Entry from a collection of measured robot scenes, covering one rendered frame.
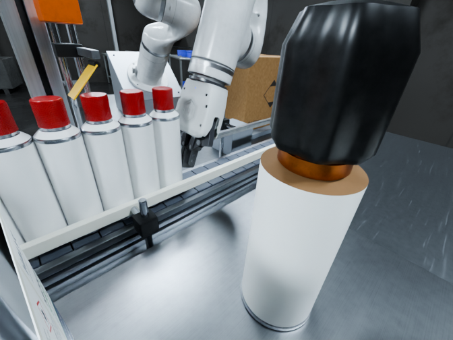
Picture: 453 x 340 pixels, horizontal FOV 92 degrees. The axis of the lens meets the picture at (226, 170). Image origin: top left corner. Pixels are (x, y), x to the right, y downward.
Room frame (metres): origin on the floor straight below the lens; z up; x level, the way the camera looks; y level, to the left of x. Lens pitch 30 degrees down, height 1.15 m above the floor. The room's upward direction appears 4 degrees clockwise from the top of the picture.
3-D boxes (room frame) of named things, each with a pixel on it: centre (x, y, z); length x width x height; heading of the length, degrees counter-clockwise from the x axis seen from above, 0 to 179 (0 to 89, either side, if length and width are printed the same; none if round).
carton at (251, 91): (1.02, -0.08, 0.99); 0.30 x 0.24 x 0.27; 135
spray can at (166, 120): (0.38, 0.11, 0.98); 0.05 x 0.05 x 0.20
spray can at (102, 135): (0.30, 0.19, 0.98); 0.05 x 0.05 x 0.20
